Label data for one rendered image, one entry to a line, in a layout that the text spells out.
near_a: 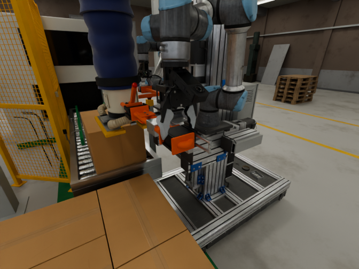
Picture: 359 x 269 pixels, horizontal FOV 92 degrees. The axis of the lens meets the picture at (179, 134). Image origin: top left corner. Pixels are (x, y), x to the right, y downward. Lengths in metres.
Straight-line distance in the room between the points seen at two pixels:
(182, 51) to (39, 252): 1.13
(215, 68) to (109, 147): 0.94
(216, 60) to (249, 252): 1.48
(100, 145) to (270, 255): 1.55
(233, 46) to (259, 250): 1.52
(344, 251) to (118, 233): 1.76
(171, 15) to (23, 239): 1.26
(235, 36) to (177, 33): 0.48
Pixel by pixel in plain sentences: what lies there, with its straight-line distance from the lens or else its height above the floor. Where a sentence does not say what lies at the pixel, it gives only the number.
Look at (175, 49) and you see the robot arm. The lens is 0.45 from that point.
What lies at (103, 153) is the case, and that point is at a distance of 1.40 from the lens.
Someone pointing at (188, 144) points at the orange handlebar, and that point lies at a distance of 0.47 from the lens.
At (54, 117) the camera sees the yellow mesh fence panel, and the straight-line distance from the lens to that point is 2.05.
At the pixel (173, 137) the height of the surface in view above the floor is 1.22.
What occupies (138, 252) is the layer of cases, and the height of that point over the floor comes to 0.54.
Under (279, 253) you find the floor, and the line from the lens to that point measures 1.84.
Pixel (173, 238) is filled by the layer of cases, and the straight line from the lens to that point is 1.07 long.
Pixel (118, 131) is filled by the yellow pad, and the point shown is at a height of 1.08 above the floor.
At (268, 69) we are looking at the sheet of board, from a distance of 11.82.
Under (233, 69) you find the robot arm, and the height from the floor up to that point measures 1.37.
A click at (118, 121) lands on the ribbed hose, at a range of 0.87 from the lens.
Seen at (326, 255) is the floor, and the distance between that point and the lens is 2.01.
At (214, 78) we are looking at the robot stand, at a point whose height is 1.29.
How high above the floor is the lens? 1.42
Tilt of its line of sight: 24 degrees down
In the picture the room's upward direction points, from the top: straight up
